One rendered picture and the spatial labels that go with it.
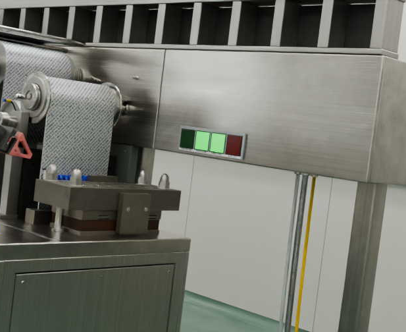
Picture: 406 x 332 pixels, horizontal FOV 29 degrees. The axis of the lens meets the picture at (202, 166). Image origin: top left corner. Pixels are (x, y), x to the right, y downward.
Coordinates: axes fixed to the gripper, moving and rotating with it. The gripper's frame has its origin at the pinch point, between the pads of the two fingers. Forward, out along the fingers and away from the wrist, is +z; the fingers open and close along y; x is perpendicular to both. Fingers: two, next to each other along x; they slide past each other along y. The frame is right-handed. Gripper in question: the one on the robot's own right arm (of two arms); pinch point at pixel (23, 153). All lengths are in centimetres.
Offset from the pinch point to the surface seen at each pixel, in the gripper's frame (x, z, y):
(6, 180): -6.6, 5.7, -10.2
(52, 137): 8.9, 6.0, -1.1
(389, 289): 68, 271, -44
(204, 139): 27.0, 30.5, 28.9
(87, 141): 14.3, 17.3, -1.4
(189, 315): 12, 261, -164
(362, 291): 6, 62, 74
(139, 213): 0.9, 29.3, 20.3
